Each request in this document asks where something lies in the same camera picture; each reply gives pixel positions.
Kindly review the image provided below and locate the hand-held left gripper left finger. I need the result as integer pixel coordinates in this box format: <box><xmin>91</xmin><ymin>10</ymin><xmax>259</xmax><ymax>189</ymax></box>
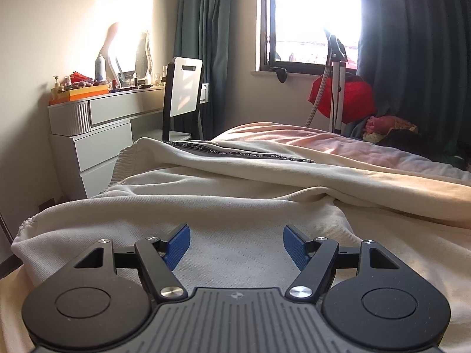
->
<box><xmin>74</xmin><ymin>224</ymin><xmax>192</xmax><ymax>304</ymax></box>

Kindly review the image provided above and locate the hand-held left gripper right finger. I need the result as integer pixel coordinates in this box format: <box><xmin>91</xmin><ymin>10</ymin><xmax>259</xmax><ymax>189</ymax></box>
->
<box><xmin>283</xmin><ymin>224</ymin><xmax>402</xmax><ymax>304</ymax></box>

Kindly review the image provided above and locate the bed with pale sheet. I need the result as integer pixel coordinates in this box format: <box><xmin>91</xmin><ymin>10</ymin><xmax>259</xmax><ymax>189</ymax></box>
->
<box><xmin>0</xmin><ymin>121</ymin><xmax>471</xmax><ymax>353</ymax></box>

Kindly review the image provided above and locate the white dresser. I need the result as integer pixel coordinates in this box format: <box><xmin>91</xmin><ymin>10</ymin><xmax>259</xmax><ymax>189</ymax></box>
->
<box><xmin>48</xmin><ymin>86</ymin><xmax>167</xmax><ymax>200</ymax></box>

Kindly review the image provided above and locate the pink clothing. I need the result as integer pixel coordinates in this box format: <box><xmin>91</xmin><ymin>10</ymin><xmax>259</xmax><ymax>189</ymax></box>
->
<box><xmin>362</xmin><ymin>115</ymin><xmax>419</xmax><ymax>142</ymax></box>

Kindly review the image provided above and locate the black clothing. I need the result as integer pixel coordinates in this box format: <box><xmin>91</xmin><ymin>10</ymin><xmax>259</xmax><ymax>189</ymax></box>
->
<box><xmin>379</xmin><ymin>129</ymin><xmax>444</xmax><ymax>159</ymax></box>

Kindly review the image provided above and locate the white backed chair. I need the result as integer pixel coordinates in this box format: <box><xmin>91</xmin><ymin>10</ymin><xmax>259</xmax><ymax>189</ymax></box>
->
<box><xmin>162</xmin><ymin>57</ymin><xmax>205</xmax><ymax>142</ymax></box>

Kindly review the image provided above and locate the red bag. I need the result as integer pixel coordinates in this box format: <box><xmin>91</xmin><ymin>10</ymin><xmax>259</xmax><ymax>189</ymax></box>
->
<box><xmin>308</xmin><ymin>74</ymin><xmax>377</xmax><ymax>123</ymax></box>

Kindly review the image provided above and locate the orange box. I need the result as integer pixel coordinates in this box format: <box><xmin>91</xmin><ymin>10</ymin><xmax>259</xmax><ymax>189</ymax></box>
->
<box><xmin>49</xmin><ymin>84</ymin><xmax>110</xmax><ymax>105</ymax></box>

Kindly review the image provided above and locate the green clothing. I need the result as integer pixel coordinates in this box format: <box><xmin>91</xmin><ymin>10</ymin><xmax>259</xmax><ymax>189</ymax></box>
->
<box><xmin>442</xmin><ymin>143</ymin><xmax>471</xmax><ymax>171</ymax></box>

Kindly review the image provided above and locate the grey spray bottle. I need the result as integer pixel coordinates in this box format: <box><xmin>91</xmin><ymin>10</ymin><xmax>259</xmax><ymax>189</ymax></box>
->
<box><xmin>94</xmin><ymin>54</ymin><xmax>106</xmax><ymax>83</ymax></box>

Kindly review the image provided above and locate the red pouch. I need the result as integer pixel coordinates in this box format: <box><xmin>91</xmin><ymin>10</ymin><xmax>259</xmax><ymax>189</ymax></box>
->
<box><xmin>70</xmin><ymin>71</ymin><xmax>94</xmax><ymax>85</ymax></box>

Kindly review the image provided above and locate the wavy edged mirror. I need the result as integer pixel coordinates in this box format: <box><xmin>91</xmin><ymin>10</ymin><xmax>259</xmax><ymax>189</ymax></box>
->
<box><xmin>134</xmin><ymin>30</ymin><xmax>154</xmax><ymax>78</ymax></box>

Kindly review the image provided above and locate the narrow teal curtain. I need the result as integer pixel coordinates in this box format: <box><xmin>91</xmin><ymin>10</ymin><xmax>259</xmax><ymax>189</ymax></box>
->
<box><xmin>173</xmin><ymin>0</ymin><xmax>241</xmax><ymax>141</ymax></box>

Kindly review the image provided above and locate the wide teal curtain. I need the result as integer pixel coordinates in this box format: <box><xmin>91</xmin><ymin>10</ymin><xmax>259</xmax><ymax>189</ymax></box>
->
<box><xmin>354</xmin><ymin>0</ymin><xmax>471</xmax><ymax>146</ymax></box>

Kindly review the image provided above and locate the dark framed window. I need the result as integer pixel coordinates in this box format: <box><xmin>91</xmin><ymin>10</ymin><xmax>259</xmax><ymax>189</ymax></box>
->
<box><xmin>253</xmin><ymin>0</ymin><xmax>363</xmax><ymax>79</ymax></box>

